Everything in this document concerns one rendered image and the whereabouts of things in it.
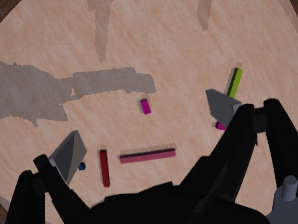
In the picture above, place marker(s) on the lime green rod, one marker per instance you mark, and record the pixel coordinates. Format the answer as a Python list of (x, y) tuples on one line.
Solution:
[(234, 82)]

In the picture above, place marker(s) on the pink rod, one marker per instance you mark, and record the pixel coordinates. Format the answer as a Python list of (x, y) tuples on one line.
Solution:
[(147, 156)]

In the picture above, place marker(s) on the magenta rod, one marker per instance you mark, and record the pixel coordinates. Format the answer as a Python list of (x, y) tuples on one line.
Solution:
[(145, 106), (219, 126)]

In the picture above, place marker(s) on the dark red rod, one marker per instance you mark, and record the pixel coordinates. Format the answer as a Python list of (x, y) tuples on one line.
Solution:
[(104, 168)]

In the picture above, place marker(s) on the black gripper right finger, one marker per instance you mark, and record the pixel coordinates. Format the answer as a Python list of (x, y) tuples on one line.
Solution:
[(225, 168)]

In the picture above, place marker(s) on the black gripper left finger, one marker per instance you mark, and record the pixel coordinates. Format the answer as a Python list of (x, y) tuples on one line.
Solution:
[(28, 208)]

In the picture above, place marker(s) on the small dark blue block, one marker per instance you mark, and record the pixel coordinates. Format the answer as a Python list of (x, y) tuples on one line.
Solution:
[(82, 166)]

